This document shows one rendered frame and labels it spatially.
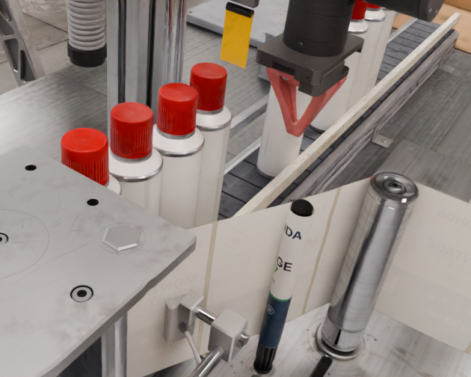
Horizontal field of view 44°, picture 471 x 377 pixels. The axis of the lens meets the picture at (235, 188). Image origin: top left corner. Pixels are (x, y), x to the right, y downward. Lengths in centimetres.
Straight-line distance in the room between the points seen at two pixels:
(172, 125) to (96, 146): 9
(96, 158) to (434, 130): 76
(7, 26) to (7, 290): 147
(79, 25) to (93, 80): 53
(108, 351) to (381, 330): 40
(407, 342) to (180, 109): 31
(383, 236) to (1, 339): 32
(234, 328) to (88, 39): 28
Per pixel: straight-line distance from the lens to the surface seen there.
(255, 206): 65
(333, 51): 54
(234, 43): 59
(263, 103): 75
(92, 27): 53
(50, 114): 96
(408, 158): 87
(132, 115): 45
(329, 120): 86
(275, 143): 73
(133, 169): 46
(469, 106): 121
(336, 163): 84
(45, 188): 28
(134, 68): 66
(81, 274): 24
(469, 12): 174
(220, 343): 41
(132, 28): 64
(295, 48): 54
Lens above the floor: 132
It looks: 37 degrees down
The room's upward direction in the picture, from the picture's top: 9 degrees clockwise
